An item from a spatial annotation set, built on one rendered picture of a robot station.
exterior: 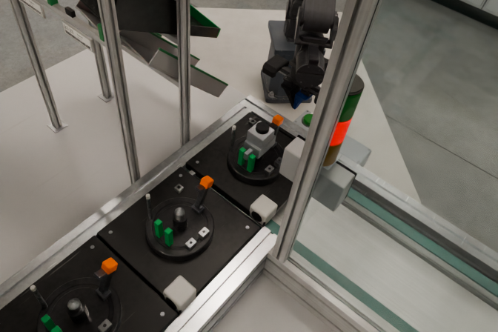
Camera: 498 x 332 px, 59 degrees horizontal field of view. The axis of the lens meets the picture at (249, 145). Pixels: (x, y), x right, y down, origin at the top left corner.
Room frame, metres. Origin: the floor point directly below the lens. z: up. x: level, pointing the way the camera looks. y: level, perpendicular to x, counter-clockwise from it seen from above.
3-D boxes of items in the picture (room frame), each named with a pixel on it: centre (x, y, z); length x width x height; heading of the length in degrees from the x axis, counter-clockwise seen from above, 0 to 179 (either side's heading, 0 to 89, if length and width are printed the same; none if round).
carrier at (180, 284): (0.46, 0.12, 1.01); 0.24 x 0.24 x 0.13; 57
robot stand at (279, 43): (1.09, -0.09, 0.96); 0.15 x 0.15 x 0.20; 12
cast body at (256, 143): (0.66, -0.02, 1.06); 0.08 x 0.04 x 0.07; 147
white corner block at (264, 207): (0.54, -0.05, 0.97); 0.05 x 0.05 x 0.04; 57
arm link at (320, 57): (0.74, -0.10, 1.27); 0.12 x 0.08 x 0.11; 1
